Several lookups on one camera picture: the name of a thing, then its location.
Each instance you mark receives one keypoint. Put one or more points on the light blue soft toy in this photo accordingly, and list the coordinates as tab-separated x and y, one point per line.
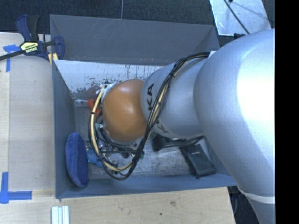
93	158

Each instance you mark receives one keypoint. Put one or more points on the dark blue oval cushion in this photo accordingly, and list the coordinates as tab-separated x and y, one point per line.
76	160

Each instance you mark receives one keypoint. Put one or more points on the red toy food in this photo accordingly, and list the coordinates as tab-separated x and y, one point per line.
91	103

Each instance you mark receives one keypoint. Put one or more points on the pale wood flat board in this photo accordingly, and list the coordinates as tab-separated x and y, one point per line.
30	125

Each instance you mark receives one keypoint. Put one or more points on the black flat case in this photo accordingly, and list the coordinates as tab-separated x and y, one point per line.
199	161

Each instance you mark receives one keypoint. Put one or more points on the grey metal bin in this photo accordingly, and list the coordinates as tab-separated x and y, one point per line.
130	41

